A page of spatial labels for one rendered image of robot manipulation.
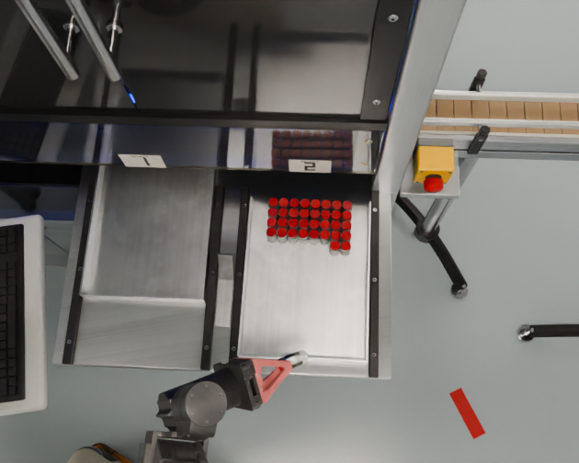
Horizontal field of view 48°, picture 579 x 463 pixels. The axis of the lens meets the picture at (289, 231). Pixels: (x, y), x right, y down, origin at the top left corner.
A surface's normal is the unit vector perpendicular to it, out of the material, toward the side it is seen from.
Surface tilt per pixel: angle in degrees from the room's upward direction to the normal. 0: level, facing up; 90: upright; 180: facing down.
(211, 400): 30
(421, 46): 90
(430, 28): 90
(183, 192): 0
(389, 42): 90
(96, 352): 0
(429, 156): 0
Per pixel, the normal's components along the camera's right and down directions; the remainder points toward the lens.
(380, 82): -0.04, 0.95
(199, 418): 0.47, -0.27
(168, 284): -0.04, -0.30
